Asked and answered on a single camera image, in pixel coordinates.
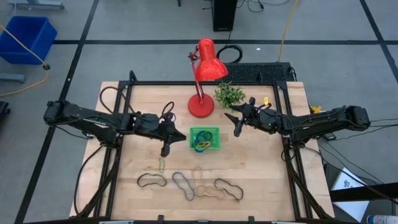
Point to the black perforated panel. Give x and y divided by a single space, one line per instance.
258 72

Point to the black bar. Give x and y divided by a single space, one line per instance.
363 192

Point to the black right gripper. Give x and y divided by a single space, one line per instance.
258 118

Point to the green plant in white pot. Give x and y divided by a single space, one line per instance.
228 95

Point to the tan rubber band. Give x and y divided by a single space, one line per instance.
196 193
197 166

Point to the white bottle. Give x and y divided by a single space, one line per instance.
382 219

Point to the black computer tower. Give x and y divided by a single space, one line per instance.
224 15

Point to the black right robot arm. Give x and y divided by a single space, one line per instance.
326 119

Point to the small olive green rubber band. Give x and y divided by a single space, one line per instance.
161 158

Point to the white cardboard box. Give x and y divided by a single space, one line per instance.
349 199

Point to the black rubber band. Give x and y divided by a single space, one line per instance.
137 180
242 193

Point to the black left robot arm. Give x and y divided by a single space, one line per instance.
77 115

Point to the blue plastic floor bin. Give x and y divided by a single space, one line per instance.
28 40

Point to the grey blue rubber band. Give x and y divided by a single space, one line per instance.
173 177

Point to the yellow label tag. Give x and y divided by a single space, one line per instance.
265 100

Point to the grey table foot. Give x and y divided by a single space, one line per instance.
34 4

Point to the black power adapter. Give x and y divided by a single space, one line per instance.
330 136

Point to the yellow clip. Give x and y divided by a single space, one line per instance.
316 109

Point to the dark green rubber band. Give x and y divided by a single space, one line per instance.
199 133

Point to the red desk lamp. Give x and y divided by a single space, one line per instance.
208 65

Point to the black aluminium table frame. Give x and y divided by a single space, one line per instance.
202 83

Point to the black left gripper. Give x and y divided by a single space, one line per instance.
167 130

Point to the bright blue rubber band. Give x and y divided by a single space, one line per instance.
200 150

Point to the yellow rubber band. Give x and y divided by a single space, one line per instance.
203 143

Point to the green plastic bin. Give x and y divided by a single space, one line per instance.
216 130

